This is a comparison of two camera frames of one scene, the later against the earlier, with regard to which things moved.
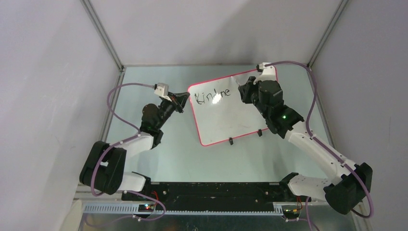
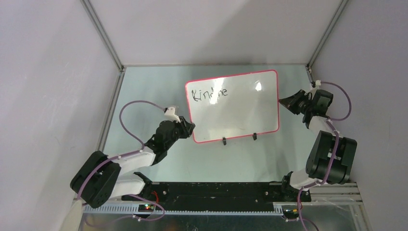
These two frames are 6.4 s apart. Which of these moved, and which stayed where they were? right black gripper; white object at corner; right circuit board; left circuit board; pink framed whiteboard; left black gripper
Moved: right black gripper; left black gripper
Stayed: pink framed whiteboard; white object at corner; left circuit board; right circuit board
